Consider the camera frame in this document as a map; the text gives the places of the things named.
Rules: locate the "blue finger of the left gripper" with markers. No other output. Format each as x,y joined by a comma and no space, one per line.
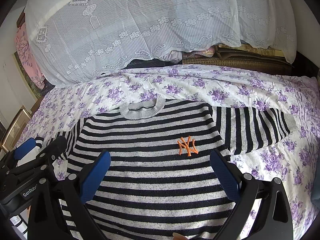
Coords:
24,148
56,144

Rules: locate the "white lace cover cloth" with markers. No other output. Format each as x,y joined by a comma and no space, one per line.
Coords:
74,41

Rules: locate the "pink floral blanket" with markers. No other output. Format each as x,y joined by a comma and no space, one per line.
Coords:
27,59

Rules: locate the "black garment under lace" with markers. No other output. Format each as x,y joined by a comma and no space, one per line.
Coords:
148,64

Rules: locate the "person's thumb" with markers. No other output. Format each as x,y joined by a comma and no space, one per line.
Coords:
177,236

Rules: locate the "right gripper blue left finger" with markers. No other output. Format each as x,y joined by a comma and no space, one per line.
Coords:
46,219

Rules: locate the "purple floral bed sheet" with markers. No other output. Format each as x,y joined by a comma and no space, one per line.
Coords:
294,159

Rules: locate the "pink folded cloth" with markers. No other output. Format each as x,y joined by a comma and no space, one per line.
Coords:
177,56

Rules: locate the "gold picture frame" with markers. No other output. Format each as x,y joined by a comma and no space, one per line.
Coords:
15,129

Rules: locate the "black white striped sweater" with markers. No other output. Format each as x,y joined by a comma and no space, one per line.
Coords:
160,180

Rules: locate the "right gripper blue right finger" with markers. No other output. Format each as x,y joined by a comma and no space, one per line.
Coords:
273,219

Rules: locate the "brown folded blankets stack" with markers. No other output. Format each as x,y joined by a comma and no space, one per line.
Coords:
246,57

